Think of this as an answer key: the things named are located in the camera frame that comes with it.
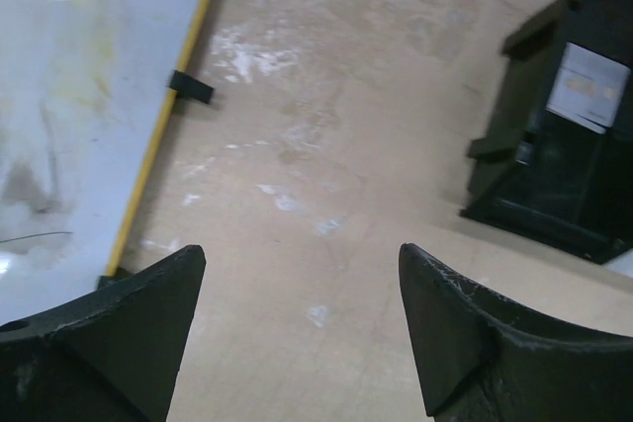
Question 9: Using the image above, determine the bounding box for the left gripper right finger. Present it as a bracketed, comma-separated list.
[399, 243, 632, 421]

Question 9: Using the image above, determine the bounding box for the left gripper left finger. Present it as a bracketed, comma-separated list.
[1, 245, 205, 421]

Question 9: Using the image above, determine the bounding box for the black and white sorting tray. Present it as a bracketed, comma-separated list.
[462, 0, 632, 264]

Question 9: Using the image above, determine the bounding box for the white card in tray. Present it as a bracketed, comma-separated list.
[546, 42, 630, 134]

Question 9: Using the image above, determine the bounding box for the black whiteboard clip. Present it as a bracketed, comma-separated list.
[97, 267, 132, 290]
[168, 70, 215, 105]

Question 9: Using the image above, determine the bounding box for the yellow framed whiteboard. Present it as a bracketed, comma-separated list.
[1, 0, 211, 323]

